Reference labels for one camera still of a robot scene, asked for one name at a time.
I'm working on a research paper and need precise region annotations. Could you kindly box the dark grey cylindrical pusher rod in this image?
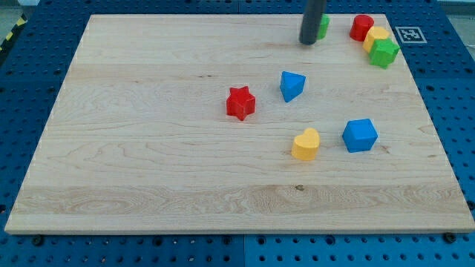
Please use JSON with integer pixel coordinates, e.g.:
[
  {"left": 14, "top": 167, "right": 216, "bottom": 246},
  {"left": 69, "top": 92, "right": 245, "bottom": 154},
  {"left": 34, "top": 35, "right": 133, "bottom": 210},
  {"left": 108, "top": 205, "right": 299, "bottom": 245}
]
[{"left": 299, "top": 0, "right": 327, "bottom": 45}]

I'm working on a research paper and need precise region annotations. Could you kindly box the green circle block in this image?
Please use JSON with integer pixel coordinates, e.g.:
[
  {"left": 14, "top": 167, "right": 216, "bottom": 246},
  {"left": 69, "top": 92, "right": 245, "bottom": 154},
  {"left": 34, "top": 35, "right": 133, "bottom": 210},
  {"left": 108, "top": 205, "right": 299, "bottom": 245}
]
[{"left": 317, "top": 13, "right": 330, "bottom": 40}]

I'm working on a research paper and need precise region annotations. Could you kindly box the red circle block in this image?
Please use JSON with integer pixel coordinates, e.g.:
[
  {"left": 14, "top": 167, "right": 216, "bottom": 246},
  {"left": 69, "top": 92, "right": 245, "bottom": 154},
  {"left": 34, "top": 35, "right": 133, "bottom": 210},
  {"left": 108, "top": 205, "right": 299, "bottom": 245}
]
[{"left": 349, "top": 14, "right": 374, "bottom": 42}]

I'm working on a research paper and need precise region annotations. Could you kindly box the blue triangle block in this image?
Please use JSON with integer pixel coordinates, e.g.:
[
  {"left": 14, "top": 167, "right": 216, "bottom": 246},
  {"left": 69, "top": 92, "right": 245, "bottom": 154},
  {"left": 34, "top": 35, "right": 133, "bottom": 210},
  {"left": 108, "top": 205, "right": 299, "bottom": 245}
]
[{"left": 280, "top": 71, "right": 307, "bottom": 102}]

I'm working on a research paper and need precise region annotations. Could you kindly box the yellow hexagon block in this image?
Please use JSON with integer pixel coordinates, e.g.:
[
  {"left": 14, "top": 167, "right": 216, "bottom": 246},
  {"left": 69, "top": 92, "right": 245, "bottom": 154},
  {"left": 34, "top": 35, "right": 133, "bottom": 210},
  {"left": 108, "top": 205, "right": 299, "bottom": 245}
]
[{"left": 362, "top": 26, "right": 390, "bottom": 53}]

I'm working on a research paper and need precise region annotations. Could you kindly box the green star block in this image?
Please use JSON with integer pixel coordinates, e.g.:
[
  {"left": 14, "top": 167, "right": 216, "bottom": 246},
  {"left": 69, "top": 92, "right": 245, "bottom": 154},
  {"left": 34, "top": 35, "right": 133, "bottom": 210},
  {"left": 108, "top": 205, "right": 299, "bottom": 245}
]
[{"left": 369, "top": 39, "right": 400, "bottom": 69}]

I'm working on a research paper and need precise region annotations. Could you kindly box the white fiducial marker tag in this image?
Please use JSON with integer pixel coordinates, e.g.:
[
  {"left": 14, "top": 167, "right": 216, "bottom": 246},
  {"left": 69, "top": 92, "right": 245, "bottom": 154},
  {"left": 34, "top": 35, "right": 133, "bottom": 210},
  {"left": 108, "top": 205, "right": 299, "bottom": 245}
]
[{"left": 395, "top": 26, "right": 427, "bottom": 44}]

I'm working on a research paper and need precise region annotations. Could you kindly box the red star block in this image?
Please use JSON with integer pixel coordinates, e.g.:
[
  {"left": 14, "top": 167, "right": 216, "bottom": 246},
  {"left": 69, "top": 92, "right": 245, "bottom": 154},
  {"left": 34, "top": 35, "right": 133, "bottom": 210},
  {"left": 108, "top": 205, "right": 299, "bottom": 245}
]
[{"left": 226, "top": 86, "right": 256, "bottom": 121}]

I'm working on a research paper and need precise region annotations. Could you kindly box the blue cube block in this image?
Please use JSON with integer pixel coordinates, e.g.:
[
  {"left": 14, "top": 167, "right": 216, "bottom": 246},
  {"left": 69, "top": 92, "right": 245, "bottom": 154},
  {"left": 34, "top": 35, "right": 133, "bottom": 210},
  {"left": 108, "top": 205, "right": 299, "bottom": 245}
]
[{"left": 342, "top": 119, "right": 379, "bottom": 153}]

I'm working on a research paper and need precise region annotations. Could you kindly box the yellow heart block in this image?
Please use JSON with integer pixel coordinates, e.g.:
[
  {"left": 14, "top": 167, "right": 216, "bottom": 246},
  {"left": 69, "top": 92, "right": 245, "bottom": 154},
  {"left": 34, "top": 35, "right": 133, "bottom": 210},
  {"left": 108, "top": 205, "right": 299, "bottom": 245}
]
[{"left": 291, "top": 128, "right": 321, "bottom": 161}]

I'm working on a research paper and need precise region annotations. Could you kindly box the wooden board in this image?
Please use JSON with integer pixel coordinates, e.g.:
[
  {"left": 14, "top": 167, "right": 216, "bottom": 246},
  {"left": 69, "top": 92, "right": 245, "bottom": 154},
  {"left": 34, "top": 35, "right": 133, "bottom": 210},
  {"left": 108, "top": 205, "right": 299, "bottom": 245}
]
[{"left": 5, "top": 14, "right": 474, "bottom": 234}]

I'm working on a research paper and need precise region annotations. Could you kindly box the black bolt right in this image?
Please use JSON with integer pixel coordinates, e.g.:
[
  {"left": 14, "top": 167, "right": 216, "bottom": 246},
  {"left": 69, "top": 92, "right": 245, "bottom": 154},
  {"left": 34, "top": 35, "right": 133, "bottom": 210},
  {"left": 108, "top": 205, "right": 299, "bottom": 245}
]
[{"left": 443, "top": 232, "right": 456, "bottom": 244}]

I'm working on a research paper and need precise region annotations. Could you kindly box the black bolt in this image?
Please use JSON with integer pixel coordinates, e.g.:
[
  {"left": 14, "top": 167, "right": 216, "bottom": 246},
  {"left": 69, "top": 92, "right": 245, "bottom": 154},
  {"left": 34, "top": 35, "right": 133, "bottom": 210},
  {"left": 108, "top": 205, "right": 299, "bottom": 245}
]
[
  {"left": 31, "top": 235, "right": 45, "bottom": 246},
  {"left": 443, "top": 232, "right": 456, "bottom": 244}
]

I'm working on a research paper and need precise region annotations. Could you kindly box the black bolt left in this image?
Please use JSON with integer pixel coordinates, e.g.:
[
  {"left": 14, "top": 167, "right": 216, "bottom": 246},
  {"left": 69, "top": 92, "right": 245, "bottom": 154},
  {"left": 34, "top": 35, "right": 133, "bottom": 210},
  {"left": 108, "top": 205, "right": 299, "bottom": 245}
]
[{"left": 31, "top": 235, "right": 45, "bottom": 246}]

